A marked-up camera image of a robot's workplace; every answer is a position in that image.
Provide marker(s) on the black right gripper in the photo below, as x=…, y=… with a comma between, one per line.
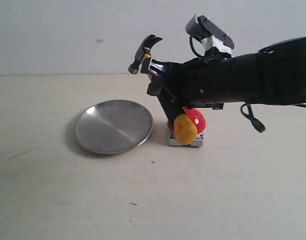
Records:
x=195, y=83

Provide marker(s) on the black yellow claw hammer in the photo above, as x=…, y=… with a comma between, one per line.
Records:
x=171, y=109

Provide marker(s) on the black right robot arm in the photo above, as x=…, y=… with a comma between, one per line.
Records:
x=275, y=75

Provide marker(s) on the red dome push button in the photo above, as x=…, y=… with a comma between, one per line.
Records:
x=189, y=129

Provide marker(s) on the round steel plate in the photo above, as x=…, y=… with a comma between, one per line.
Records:
x=113, y=127

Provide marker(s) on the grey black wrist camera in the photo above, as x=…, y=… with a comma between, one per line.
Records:
x=215, y=41

